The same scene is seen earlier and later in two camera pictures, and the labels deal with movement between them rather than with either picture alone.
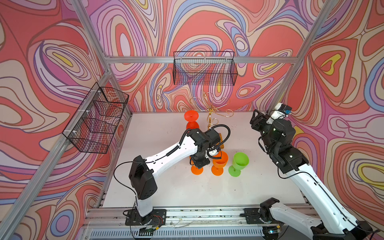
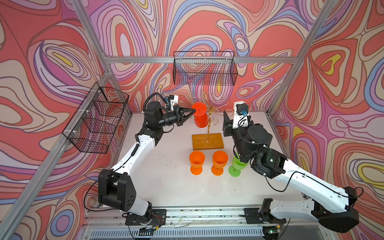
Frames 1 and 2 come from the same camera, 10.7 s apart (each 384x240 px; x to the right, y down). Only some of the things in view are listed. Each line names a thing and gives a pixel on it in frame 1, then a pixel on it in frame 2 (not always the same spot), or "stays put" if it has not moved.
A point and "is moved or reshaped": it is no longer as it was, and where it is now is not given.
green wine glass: [240, 161] stays put
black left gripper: [200, 165] to [179, 118]
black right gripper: [259, 119] to [227, 126]
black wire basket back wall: [204, 68] stays put
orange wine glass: [217, 169] stays put
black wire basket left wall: [97, 118] stays put
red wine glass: [191, 116] is moved or reshaped
